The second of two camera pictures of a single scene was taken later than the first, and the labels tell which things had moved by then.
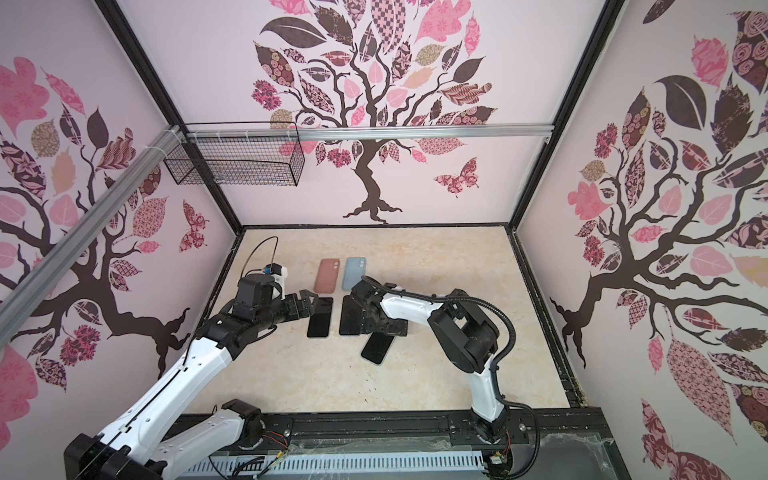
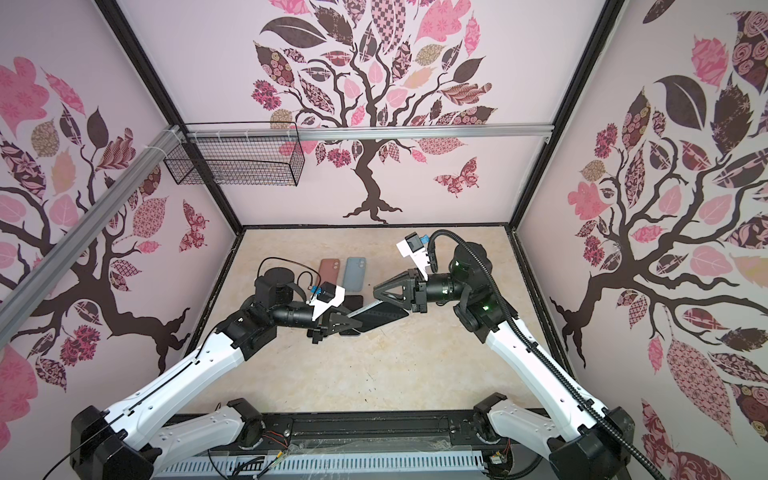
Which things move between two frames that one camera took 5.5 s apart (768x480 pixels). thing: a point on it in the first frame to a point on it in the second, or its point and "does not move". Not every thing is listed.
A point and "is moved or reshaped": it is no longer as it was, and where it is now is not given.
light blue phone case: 355,269 does not move
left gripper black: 307,308 to 328,325
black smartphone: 351,317 does not move
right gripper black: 368,326 to 415,296
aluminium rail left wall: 162,145 does not move
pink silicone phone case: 327,276 does not move
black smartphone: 377,347 is moved or reshaped
